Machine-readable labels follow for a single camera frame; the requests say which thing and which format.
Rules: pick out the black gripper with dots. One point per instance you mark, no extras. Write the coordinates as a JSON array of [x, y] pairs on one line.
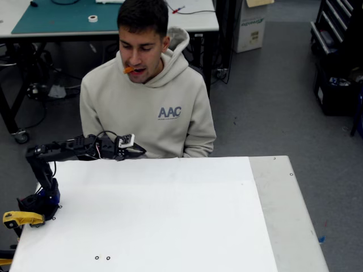
[[122, 153]]

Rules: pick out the orange snack piece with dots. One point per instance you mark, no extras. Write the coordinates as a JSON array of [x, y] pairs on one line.
[[129, 70]]

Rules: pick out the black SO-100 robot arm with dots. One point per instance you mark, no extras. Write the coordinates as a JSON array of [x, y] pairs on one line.
[[42, 173]]

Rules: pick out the man in beige hoodie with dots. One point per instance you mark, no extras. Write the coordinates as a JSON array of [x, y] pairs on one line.
[[147, 113]]

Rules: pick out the white paper sheet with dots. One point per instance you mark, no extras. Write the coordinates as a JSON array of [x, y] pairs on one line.
[[170, 212]]

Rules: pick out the white plastic bag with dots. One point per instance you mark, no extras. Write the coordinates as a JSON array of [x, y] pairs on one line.
[[57, 91]]

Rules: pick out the grey caster wheel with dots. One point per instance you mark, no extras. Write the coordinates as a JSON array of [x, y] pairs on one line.
[[21, 136], [221, 73]]

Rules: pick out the yellow black table clamp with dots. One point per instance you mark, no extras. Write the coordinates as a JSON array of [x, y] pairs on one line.
[[22, 218], [5, 260]]

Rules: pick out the white tape roll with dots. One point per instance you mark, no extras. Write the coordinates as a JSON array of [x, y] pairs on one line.
[[93, 18]]

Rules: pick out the red screwdriver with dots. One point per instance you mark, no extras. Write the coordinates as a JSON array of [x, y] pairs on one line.
[[178, 10]]

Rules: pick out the white cloth piece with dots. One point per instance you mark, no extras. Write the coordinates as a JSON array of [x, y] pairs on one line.
[[109, 1]]

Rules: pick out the green cutting mat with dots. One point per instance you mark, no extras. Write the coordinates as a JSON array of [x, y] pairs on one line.
[[56, 17]]

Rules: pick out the white cardboard box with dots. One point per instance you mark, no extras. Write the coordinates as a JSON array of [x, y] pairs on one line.
[[251, 31]]

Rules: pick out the blue tape scrap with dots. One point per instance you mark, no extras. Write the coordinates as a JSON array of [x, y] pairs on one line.
[[321, 239]]

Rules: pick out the black storage bin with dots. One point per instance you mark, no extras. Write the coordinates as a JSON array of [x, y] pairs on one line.
[[337, 96]]

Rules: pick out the black drawer tool cart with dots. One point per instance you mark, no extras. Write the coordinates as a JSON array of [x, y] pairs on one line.
[[334, 25]]

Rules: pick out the white gripper camera module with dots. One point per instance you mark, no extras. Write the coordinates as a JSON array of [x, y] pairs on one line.
[[126, 140]]

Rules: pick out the white workbench black frame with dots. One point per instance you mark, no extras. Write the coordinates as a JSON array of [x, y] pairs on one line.
[[195, 22]]

